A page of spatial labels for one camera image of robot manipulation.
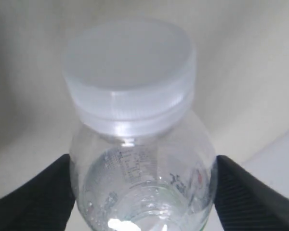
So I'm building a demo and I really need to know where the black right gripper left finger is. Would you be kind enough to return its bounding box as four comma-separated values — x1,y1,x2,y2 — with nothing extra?
0,154,75,231

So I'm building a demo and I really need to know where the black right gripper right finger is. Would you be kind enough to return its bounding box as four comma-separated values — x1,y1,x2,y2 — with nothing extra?
214,155,289,231

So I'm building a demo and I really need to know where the white cap green label bottle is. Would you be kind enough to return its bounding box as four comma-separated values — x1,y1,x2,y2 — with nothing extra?
63,17,217,231

